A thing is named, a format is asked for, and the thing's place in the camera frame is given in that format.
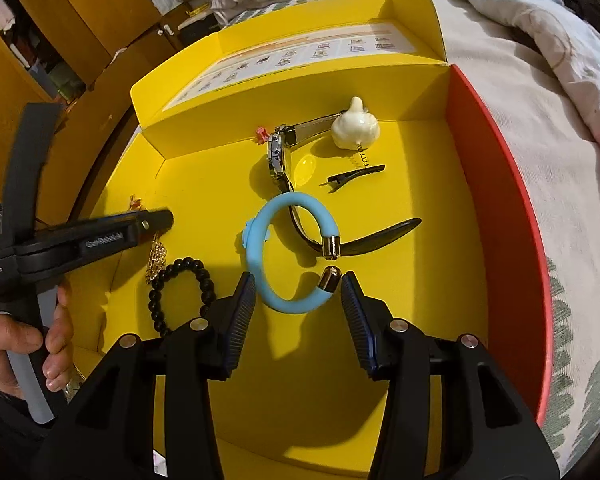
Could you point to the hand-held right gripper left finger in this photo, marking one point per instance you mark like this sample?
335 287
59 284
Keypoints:
242 310

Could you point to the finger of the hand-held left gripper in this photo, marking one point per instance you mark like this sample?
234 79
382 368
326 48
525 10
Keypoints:
105 232
35 160

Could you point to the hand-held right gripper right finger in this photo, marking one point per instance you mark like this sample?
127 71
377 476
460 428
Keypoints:
355 315

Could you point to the gold filigree hair clip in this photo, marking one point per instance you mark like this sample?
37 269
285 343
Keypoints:
157 257

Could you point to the yellow cardboard box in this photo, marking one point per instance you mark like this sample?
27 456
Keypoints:
430 260

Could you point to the cream garlic hair clip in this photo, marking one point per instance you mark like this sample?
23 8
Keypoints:
355 127

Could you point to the person's left hand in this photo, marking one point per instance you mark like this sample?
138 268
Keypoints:
10 340

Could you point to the orange wooden wardrobe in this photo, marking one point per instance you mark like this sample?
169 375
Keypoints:
80 10

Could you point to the small pink clip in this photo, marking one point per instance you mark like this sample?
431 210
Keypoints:
261 135

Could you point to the light blue printed quilt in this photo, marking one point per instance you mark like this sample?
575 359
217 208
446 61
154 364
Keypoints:
530 10

